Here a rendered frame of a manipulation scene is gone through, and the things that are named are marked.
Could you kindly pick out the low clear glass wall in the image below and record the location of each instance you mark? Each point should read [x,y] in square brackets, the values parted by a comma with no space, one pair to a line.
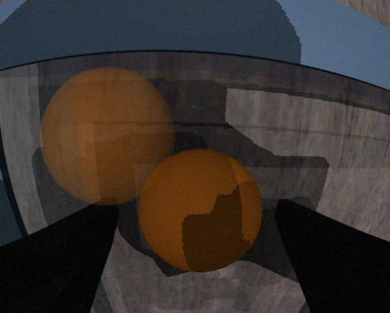
[25,92]

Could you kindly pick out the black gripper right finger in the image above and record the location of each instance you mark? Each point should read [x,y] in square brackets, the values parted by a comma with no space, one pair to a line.
[340,269]

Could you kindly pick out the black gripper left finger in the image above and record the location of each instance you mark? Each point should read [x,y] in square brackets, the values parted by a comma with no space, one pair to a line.
[58,269]

